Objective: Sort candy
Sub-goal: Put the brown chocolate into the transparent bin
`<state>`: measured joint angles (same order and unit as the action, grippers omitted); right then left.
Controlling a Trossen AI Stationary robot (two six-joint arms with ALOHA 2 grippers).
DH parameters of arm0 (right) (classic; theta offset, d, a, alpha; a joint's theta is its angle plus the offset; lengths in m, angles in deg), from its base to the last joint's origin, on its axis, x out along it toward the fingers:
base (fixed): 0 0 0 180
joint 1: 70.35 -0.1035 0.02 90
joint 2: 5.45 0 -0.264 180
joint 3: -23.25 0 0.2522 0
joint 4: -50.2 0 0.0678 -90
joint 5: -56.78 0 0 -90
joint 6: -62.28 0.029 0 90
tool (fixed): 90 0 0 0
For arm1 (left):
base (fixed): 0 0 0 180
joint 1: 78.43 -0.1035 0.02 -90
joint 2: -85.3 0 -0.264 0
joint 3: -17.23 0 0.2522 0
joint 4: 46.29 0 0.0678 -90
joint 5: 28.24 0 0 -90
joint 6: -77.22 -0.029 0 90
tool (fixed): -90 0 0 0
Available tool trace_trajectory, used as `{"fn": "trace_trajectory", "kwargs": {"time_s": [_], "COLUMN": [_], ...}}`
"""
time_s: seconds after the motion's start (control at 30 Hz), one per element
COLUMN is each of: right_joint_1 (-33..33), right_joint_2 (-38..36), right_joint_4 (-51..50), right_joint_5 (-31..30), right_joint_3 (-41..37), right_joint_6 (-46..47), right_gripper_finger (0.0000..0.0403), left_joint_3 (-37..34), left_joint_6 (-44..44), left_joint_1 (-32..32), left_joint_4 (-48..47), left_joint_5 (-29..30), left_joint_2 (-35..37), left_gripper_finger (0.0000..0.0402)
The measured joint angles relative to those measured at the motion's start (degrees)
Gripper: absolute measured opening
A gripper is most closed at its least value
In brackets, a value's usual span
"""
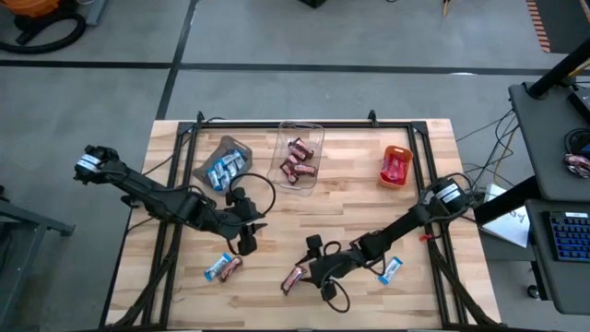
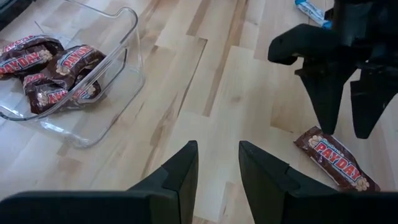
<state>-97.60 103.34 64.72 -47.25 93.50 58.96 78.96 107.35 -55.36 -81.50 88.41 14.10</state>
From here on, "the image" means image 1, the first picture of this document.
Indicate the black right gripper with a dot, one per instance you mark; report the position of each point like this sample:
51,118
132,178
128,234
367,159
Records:
332,266

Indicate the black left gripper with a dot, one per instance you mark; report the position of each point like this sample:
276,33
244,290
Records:
242,216

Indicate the brown candy bar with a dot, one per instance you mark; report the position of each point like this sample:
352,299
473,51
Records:
295,154
304,147
289,178
306,170
230,269
291,166
291,282

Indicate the blue and white candy bar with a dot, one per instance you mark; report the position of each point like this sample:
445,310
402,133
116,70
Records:
241,157
213,179
235,162
390,270
221,174
229,167
217,267

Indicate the red candy packet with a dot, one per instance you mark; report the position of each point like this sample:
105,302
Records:
399,167
392,177
387,162

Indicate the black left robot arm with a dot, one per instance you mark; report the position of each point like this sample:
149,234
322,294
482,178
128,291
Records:
152,196

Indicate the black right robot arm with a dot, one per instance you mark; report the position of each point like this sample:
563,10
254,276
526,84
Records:
396,228

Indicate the pile of candy packets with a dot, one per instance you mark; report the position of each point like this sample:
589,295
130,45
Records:
576,163

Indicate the smoky grey translucent bin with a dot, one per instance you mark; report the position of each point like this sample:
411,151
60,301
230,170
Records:
228,144

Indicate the clear plastic bin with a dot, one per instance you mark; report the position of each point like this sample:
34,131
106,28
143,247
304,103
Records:
318,138

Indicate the red clip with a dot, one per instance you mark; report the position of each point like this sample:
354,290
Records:
426,238

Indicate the orange plastic bin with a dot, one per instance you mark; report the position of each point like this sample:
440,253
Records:
398,150

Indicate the black slanted pole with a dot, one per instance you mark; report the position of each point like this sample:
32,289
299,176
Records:
502,203
558,71

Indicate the white paper sheet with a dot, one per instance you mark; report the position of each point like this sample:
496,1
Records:
511,226

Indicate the black caster wheel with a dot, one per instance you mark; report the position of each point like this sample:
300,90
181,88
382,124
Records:
534,292

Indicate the grey metal side table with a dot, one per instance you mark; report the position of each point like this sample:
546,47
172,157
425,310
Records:
37,220

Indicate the grey desk top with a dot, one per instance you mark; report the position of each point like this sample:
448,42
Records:
544,138
564,286

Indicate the blue backlit keyboard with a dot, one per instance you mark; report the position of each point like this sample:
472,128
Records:
571,237

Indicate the grey rectangular box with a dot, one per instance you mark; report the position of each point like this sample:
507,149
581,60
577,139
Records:
96,11

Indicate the orange vacuum cleaner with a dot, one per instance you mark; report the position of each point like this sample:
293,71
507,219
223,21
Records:
27,7

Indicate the black mat orange-striped edge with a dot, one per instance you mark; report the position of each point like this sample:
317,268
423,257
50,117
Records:
567,23

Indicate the black aluminium frame rail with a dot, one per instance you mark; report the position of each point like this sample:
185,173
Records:
445,304
460,304
350,125
152,286
168,286

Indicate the black rail clamp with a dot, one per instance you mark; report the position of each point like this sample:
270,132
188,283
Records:
200,116
372,115

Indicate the black slanted frame post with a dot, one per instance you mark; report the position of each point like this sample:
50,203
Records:
478,304
133,304

